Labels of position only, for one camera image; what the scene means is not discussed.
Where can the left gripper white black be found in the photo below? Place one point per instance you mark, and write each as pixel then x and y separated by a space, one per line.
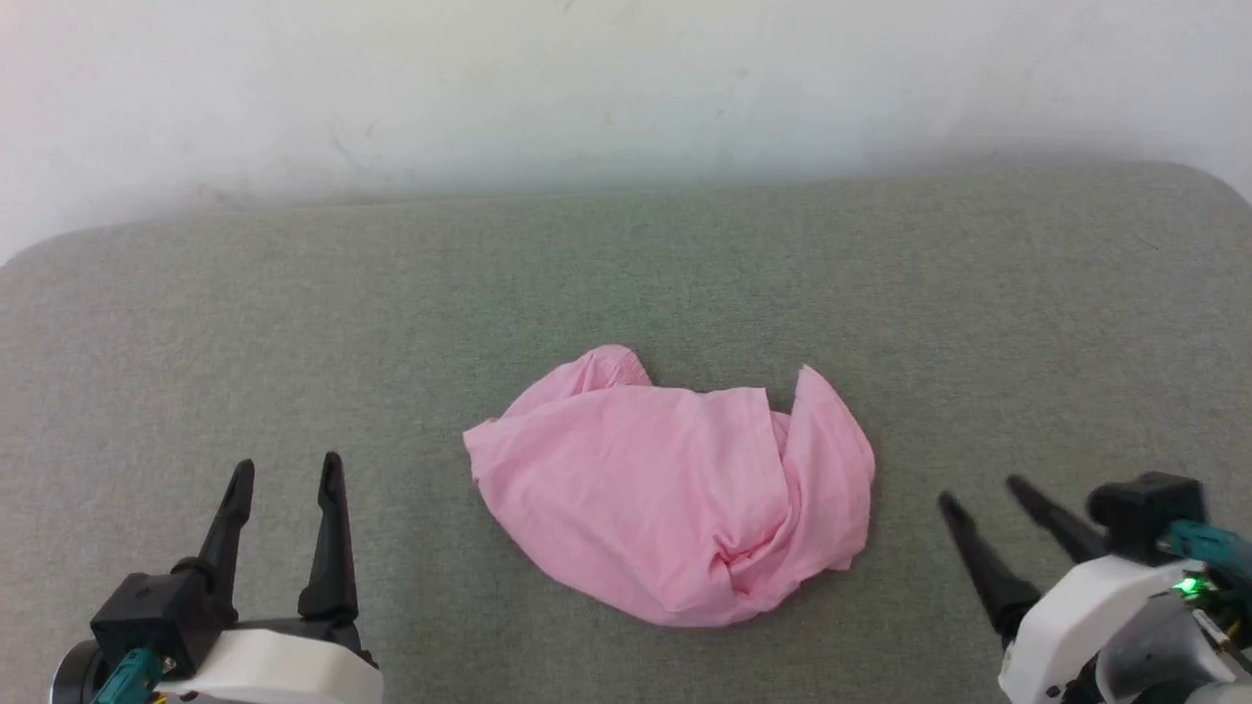
pixel 284 670

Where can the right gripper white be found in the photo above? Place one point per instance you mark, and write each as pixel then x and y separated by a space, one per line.
pixel 1076 616

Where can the pink garment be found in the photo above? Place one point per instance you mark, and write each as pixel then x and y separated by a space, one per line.
pixel 665 499

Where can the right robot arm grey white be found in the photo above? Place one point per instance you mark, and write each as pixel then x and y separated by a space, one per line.
pixel 1159 650

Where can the grey-green fabric sofa seat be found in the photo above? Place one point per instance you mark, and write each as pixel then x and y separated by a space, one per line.
pixel 626 274

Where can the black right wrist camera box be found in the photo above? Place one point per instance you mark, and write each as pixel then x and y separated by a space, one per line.
pixel 1140 508

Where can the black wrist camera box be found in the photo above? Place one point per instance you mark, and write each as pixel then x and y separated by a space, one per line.
pixel 156 616
pixel 1140 508

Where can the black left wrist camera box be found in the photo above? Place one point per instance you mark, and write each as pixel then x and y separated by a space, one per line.
pixel 156 616

